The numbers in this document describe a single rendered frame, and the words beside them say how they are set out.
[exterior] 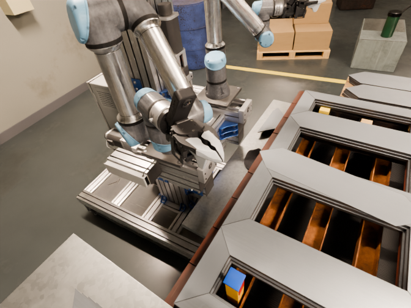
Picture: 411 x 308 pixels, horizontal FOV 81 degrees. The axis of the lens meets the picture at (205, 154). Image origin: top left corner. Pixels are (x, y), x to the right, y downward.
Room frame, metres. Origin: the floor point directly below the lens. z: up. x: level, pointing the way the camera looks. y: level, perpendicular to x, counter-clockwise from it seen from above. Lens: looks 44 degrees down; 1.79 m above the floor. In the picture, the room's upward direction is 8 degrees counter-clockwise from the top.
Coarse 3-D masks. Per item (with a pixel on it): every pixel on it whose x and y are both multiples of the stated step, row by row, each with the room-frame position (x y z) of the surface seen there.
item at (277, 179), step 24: (408, 120) 1.05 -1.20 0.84; (360, 144) 0.91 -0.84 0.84; (408, 168) 0.72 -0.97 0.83; (264, 192) 0.68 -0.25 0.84; (312, 192) 0.64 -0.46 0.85; (408, 192) 0.57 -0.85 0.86; (360, 216) 0.50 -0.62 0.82; (408, 240) 0.37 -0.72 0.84; (240, 264) 0.37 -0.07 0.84; (408, 264) 0.29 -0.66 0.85; (216, 288) 0.30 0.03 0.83; (288, 288) 0.26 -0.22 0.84
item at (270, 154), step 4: (276, 148) 0.95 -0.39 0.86; (280, 148) 0.94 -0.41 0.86; (268, 152) 0.93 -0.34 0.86; (272, 152) 0.92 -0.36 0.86; (276, 152) 0.92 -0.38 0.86; (264, 156) 0.90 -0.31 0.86; (268, 156) 0.90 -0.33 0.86; (272, 156) 0.89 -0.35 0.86; (264, 160) 0.87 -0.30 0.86; (268, 160) 0.87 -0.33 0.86; (268, 164) 0.84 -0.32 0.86
